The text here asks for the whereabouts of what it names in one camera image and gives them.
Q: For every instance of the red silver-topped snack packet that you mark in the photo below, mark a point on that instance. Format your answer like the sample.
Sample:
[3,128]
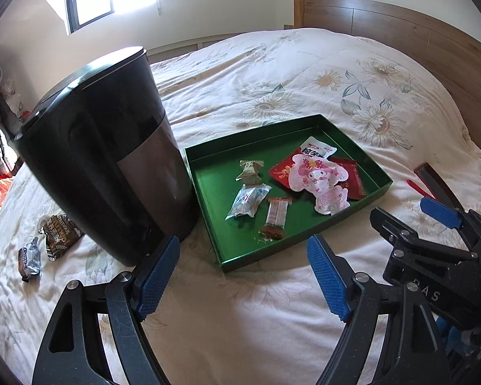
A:
[316,147]

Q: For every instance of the gold green candy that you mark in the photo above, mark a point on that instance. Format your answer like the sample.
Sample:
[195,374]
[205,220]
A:
[249,172]

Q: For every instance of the pink cartoon snack packet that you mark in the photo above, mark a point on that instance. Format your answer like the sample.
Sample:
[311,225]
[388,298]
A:
[320,180]

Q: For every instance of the orange plastic bag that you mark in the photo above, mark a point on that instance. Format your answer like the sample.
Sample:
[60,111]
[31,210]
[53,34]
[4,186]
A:
[0,188]

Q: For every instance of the black trash bin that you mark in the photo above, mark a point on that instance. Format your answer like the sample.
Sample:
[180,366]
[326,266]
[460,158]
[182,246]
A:
[104,148]

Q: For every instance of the wooden headboard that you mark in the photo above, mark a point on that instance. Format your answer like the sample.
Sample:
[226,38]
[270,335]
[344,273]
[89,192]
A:
[384,20]

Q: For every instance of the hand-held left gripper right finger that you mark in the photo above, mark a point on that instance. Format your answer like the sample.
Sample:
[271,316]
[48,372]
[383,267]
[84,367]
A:
[328,280]

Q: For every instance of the clear brown candy bar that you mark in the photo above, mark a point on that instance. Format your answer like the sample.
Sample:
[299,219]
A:
[275,216]

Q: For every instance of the clear blue candy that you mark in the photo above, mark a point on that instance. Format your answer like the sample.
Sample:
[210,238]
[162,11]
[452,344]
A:
[248,202]

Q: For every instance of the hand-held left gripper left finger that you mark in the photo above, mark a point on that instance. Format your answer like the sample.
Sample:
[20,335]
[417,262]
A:
[156,276]

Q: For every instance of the brown chocolate snack packet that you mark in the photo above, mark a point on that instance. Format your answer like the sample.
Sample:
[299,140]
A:
[60,238]

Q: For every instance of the dark framed window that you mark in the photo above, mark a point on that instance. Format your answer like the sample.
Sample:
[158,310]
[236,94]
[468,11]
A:
[92,0]

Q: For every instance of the small dark wrapped candy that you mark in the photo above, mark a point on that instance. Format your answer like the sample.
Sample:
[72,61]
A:
[28,260]

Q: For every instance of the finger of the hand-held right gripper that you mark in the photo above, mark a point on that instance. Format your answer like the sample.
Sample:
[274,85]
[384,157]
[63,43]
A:
[409,234]
[441,210]

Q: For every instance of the dark red snack packet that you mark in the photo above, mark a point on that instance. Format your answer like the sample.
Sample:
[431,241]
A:
[352,178]

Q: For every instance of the green cardboard tray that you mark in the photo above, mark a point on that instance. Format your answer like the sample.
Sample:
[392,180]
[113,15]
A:
[220,184]

